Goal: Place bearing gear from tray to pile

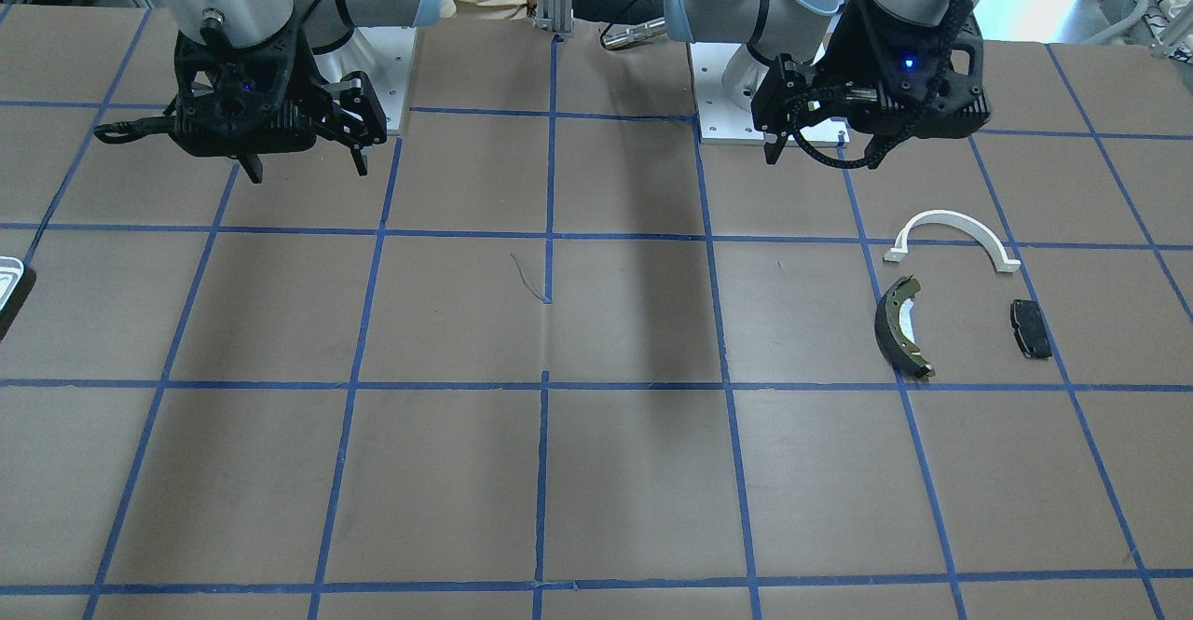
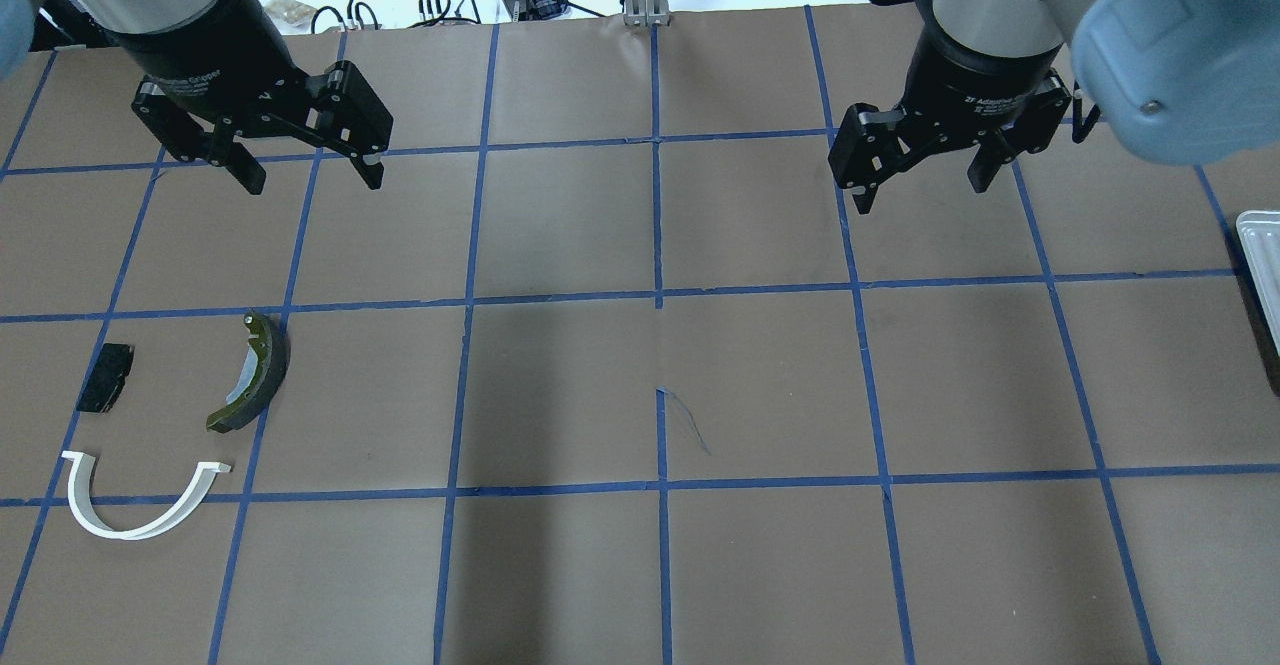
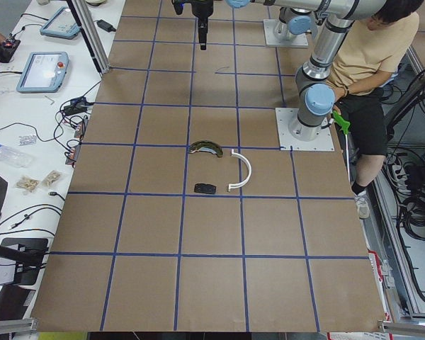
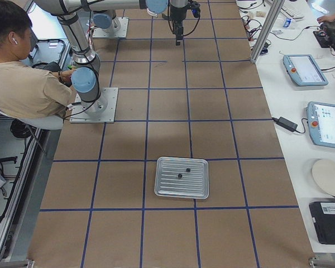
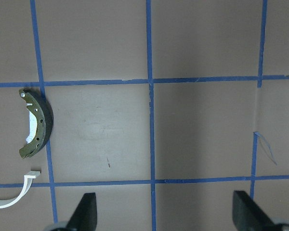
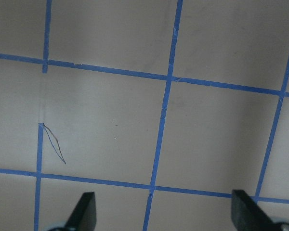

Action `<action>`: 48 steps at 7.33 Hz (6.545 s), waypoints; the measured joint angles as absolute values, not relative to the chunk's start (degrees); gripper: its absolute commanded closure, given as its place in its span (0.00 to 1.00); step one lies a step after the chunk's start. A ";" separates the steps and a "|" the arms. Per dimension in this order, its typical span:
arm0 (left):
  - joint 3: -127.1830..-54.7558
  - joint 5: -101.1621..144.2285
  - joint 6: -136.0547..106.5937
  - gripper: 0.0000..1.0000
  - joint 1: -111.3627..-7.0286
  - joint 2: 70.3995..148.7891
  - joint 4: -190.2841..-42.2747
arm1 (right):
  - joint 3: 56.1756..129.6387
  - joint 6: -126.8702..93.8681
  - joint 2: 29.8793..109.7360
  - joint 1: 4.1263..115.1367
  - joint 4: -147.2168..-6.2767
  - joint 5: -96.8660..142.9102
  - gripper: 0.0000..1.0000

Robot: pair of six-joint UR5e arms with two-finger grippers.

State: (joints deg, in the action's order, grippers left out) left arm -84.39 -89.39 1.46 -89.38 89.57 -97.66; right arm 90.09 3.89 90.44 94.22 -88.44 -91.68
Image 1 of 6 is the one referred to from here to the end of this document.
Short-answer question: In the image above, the white curved plastic bracket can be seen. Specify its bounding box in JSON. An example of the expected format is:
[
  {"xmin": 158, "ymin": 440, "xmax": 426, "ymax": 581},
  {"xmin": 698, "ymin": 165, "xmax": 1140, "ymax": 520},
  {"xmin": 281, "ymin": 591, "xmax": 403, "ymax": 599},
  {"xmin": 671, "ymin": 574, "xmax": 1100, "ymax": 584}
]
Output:
[{"xmin": 883, "ymin": 209, "xmax": 1022, "ymax": 273}]

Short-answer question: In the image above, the green brake shoe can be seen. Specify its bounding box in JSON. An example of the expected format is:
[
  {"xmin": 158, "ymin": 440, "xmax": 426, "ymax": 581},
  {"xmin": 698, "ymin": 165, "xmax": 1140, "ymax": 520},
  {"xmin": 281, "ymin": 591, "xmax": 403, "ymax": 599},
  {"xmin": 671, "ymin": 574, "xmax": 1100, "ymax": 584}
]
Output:
[{"xmin": 873, "ymin": 275, "xmax": 937, "ymax": 379}]

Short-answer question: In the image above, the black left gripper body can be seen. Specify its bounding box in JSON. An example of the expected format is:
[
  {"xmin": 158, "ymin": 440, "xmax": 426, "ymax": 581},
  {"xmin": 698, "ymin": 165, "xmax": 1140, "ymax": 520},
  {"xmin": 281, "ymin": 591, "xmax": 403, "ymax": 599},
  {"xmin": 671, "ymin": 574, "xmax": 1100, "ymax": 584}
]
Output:
[{"xmin": 752, "ymin": 0, "xmax": 990, "ymax": 140}]

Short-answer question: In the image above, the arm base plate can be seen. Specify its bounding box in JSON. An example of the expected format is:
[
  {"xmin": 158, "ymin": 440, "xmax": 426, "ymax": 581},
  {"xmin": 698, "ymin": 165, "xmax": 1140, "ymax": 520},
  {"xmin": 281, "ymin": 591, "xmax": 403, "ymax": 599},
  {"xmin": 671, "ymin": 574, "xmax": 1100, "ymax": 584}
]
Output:
[
  {"xmin": 688, "ymin": 37, "xmax": 851, "ymax": 147},
  {"xmin": 315, "ymin": 27, "xmax": 420, "ymax": 136}
]

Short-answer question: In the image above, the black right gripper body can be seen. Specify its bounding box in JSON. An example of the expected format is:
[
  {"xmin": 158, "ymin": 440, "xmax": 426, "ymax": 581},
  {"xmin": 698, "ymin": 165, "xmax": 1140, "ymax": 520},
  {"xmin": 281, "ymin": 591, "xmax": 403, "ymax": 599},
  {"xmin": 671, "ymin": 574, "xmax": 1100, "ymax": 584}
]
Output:
[{"xmin": 167, "ymin": 27, "xmax": 388, "ymax": 157}]

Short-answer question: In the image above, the silver metal cylinder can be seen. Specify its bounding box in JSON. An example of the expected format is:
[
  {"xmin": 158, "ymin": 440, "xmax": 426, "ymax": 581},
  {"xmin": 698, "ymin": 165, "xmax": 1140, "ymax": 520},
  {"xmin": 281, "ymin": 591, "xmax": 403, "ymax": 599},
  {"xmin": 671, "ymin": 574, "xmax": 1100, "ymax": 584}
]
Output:
[{"xmin": 600, "ymin": 18, "xmax": 667, "ymax": 51}]

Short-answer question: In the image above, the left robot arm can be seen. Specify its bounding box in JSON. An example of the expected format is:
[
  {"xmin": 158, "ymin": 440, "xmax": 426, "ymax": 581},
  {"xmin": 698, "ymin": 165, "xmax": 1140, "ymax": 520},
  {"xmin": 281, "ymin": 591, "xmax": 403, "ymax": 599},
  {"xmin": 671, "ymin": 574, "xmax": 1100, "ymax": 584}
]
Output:
[{"xmin": 662, "ymin": 0, "xmax": 993, "ymax": 171}]

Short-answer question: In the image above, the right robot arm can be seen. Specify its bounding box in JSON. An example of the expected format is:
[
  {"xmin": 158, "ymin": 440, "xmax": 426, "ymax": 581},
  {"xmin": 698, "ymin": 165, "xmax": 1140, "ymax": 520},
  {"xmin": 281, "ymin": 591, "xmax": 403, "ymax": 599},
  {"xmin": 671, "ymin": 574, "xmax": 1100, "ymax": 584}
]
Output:
[{"xmin": 93, "ymin": 0, "xmax": 441, "ymax": 182}]

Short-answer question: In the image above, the black brake pad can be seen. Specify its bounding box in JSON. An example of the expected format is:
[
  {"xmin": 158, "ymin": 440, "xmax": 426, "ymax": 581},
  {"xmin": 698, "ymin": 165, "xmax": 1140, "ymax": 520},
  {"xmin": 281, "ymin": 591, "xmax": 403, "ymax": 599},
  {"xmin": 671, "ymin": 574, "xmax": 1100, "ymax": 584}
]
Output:
[{"xmin": 1009, "ymin": 298, "xmax": 1053, "ymax": 358}]

